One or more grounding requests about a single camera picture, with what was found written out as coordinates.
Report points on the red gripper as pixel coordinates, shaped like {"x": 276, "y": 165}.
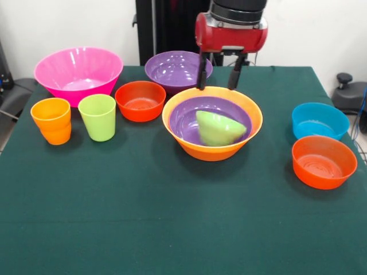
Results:
{"x": 232, "y": 35}

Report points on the small green bowl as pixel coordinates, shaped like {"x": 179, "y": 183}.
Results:
{"x": 218, "y": 129}

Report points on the purple bowl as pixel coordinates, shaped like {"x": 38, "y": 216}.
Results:
{"x": 172, "y": 71}
{"x": 183, "y": 120}

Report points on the large orange bowl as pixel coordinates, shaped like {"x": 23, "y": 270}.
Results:
{"x": 206, "y": 151}

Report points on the green cup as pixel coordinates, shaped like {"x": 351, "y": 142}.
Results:
{"x": 99, "y": 123}

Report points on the large pink bowl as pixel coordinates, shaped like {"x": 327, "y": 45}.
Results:
{"x": 77, "y": 68}

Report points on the small red bowl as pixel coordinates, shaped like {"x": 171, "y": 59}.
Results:
{"x": 324, "y": 174}
{"x": 140, "y": 111}

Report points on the small blue bowl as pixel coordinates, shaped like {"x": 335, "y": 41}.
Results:
{"x": 318, "y": 126}

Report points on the grey floor stand base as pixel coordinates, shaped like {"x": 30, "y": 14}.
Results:
{"x": 17, "y": 94}
{"x": 349, "y": 97}

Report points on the dark green tablecloth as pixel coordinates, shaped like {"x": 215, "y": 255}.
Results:
{"x": 229, "y": 215}

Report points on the orange cup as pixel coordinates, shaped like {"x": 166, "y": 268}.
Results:
{"x": 53, "y": 126}

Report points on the black equipment case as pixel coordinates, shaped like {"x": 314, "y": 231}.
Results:
{"x": 5, "y": 66}

